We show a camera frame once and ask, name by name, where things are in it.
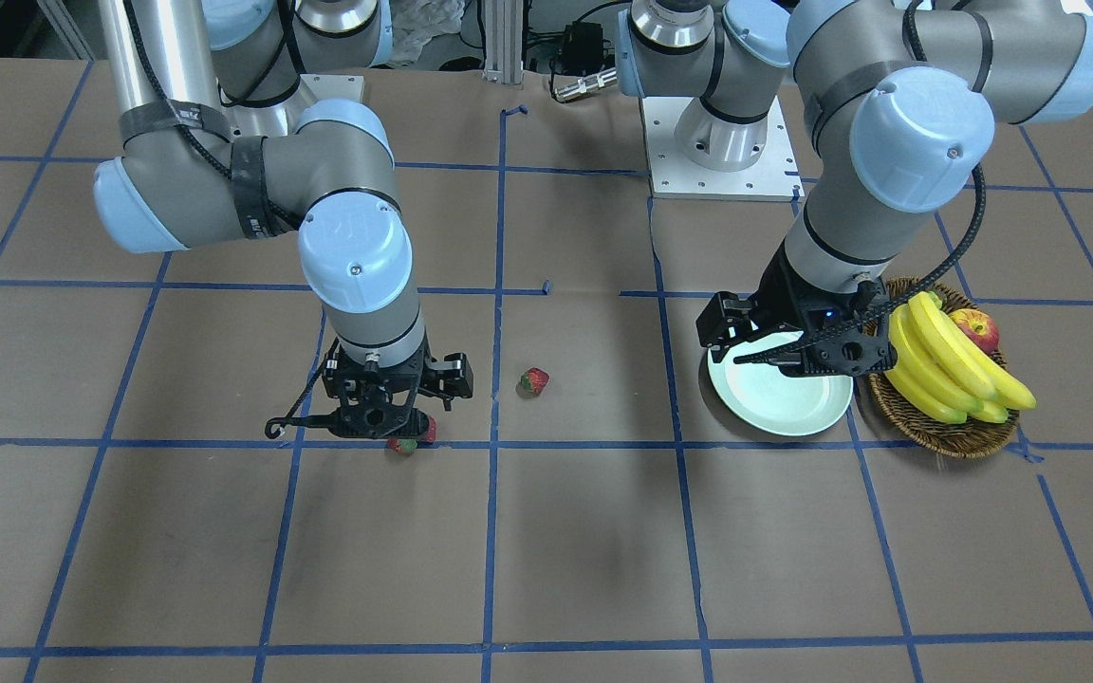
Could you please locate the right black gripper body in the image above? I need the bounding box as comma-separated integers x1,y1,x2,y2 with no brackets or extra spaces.
324,345,436,441

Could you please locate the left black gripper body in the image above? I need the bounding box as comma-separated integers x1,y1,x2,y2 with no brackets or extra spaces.
747,249,897,378

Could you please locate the red strawberry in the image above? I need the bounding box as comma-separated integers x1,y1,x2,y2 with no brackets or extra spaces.
519,367,550,397
386,416,437,455

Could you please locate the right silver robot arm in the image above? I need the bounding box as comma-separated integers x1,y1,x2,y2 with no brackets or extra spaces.
94,1,437,438

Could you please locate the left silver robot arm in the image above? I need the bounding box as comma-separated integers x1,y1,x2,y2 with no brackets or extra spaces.
616,1,1093,378

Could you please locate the pale green plate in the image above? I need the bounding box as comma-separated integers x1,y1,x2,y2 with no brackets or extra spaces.
704,330,854,436

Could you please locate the yellow banana bunch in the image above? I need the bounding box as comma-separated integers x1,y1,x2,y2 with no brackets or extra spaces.
885,291,1037,425

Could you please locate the wicker fruit basket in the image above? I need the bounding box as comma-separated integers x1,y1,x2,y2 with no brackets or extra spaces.
867,278,1036,458

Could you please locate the red apple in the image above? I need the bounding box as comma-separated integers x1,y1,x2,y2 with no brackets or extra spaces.
949,307,999,354

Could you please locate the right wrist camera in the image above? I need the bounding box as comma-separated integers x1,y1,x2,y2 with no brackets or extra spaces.
419,353,473,412

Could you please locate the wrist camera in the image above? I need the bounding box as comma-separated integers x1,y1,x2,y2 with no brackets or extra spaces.
695,291,756,363
419,353,473,412

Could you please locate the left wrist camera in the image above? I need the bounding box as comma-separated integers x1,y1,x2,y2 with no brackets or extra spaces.
695,291,756,363

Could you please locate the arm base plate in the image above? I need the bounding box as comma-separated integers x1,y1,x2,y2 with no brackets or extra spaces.
640,97,804,202
218,74,365,138

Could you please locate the aluminium frame post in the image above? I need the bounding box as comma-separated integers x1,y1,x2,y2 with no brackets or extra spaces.
477,0,526,87

